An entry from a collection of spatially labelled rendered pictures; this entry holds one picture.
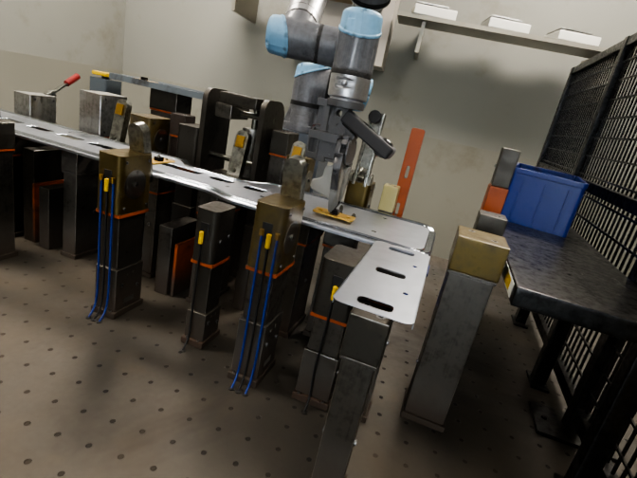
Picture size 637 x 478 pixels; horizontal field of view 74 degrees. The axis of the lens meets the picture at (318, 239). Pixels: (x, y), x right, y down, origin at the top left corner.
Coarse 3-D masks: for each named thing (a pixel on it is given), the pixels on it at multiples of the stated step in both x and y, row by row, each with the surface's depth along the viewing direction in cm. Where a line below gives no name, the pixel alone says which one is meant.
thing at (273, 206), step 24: (264, 216) 68; (288, 216) 67; (264, 240) 69; (288, 240) 71; (264, 264) 69; (288, 264) 75; (264, 288) 72; (264, 312) 72; (240, 336) 76; (264, 336) 74; (240, 360) 76; (264, 360) 78; (240, 384) 76
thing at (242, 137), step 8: (240, 136) 107; (248, 136) 107; (240, 144) 107; (248, 144) 108; (232, 152) 108; (240, 152) 108; (232, 160) 108; (240, 160) 108; (232, 168) 108; (240, 168) 108
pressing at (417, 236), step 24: (24, 120) 116; (48, 144) 99; (72, 144) 100; (120, 144) 112; (168, 168) 97; (192, 168) 102; (216, 192) 87; (240, 192) 89; (312, 216) 82; (360, 216) 90; (384, 216) 95; (360, 240) 77; (384, 240) 77; (408, 240) 80; (432, 240) 85
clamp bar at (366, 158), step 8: (376, 112) 95; (368, 120) 98; (376, 120) 95; (384, 120) 98; (376, 128) 99; (360, 152) 99; (368, 152) 100; (360, 160) 100; (368, 160) 100; (368, 168) 99; (368, 176) 99
